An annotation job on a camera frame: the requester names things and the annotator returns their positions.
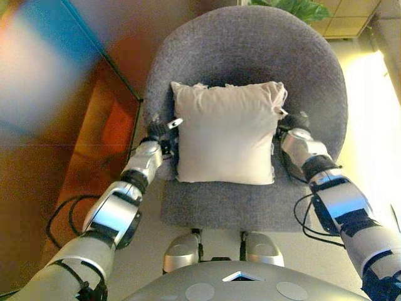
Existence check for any white fringed cushion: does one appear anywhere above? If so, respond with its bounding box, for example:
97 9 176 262
170 80 289 186

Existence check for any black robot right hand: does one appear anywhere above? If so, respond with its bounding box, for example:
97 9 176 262
276 108 311 134

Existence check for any silver robot left leg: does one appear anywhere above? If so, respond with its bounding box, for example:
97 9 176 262
162 228 202 275

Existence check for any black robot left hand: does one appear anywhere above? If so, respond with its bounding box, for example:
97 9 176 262
145 114 185 144

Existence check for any beige wooden nightstand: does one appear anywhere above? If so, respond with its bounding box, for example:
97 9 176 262
308 0 382 40

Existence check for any grey upholstered armchair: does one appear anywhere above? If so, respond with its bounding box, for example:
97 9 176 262
142 4 349 235

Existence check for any beige upholstered bed frame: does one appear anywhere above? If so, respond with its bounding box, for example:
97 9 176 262
372 0 401 63

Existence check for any grey robot torso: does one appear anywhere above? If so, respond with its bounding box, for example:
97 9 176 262
122 261 370 301

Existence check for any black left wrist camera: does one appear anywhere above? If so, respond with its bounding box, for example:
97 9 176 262
161 137 178 162

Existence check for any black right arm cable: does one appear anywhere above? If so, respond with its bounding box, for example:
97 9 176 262
293 193 346 249

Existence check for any silver robot leg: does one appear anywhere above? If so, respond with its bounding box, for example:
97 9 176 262
239 230 286 268
162 228 202 275

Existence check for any silver robot right leg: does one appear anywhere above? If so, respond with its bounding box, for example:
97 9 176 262
239 230 286 268

